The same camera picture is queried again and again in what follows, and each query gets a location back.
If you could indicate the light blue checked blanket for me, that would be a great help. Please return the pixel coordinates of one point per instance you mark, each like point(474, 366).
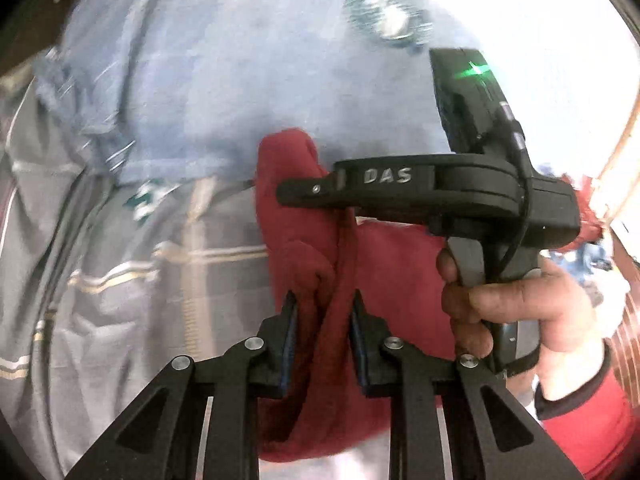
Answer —
point(225, 75)

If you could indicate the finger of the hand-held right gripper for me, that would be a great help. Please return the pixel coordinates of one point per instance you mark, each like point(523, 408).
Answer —
point(350, 185)

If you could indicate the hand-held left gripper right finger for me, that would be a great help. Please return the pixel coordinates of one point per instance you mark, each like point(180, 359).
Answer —
point(357, 355)

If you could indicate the person's right hand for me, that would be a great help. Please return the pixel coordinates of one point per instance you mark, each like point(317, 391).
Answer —
point(550, 310)

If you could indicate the person's right forearm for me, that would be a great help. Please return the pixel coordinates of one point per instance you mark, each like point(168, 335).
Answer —
point(590, 420)

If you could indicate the grey striped bedsheet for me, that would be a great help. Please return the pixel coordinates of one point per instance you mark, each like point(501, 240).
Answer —
point(125, 270)

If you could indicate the red fleece garment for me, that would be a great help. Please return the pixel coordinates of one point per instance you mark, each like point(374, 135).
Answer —
point(310, 260)

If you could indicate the red brick-pattern cloth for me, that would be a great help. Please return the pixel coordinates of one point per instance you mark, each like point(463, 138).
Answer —
point(627, 350)

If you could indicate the blue cloth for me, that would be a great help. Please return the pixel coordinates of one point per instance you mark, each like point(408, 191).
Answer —
point(590, 257)

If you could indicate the wooden frame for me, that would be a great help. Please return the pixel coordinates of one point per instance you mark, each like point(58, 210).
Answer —
point(617, 170)

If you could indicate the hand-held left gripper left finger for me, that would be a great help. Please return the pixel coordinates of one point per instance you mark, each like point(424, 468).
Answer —
point(287, 355)

